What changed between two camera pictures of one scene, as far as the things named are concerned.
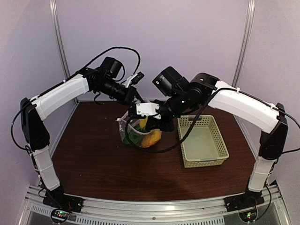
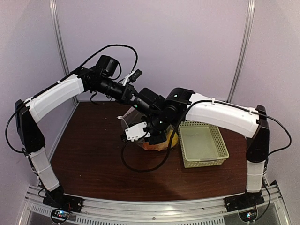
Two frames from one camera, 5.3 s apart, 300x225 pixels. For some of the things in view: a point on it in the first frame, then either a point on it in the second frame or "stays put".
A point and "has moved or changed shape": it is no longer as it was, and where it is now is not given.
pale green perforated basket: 203,146 stays put
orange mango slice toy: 151,138 has moved or changed shape
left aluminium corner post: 55,15 stays put
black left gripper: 127,99 stays put
